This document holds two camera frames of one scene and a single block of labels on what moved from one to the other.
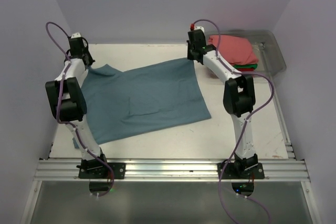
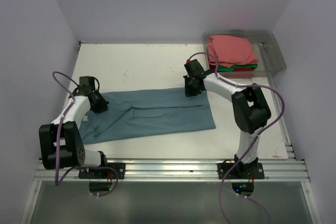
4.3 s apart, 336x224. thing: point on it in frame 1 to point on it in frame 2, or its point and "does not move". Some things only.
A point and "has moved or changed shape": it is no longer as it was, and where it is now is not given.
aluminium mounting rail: [172, 170] does not move
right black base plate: [230, 173] does not move
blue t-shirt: [118, 101] has moved or changed shape
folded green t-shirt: [254, 66] does not move
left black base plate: [118, 169] does not move
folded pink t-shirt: [235, 50] does not move
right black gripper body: [190, 49] to [190, 88]
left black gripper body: [85, 52] to [101, 103]
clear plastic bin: [265, 48] does not move
